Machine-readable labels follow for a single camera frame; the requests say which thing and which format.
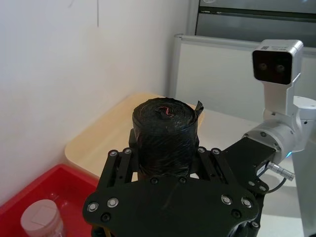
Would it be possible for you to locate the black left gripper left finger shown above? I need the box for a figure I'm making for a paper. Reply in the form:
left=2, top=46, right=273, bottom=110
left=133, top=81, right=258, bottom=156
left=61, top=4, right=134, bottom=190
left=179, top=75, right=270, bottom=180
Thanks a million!
left=98, top=128, right=139, bottom=186

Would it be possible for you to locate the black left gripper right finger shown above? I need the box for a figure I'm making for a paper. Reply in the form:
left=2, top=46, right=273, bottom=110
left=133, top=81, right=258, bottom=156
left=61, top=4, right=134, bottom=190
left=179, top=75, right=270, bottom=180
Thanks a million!
left=189, top=134, right=236, bottom=185

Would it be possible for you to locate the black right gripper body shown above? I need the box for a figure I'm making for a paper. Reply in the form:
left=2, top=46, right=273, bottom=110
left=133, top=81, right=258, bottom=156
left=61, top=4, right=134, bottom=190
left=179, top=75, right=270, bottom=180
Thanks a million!
left=223, top=137, right=277, bottom=196

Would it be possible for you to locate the black plastic bag roll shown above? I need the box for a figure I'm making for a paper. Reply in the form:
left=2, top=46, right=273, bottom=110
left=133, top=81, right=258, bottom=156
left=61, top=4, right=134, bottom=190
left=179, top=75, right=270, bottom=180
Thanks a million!
left=131, top=97, right=205, bottom=177

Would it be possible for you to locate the red plastic bin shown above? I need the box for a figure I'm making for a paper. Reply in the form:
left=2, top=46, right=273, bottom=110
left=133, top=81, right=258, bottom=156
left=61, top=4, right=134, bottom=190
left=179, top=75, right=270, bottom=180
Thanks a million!
left=0, top=163, right=101, bottom=237

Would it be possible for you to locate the clear jar with white lid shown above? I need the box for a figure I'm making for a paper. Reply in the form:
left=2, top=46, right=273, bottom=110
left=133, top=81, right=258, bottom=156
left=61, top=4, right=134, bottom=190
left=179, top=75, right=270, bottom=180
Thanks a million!
left=20, top=199, right=66, bottom=237

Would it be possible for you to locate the grey partition panel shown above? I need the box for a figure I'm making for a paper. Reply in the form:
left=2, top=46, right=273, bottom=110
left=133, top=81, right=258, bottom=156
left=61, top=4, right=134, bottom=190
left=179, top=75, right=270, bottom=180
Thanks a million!
left=169, top=33, right=316, bottom=125

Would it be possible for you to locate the grey framed window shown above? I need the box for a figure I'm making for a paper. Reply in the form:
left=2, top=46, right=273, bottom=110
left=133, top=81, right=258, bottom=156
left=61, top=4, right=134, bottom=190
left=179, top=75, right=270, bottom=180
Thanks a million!
left=187, top=0, right=316, bottom=37

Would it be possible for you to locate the dark cable with silver plug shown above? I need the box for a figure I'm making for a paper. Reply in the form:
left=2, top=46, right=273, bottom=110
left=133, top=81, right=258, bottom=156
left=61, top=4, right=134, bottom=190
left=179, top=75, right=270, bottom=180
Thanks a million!
left=266, top=160, right=296, bottom=194

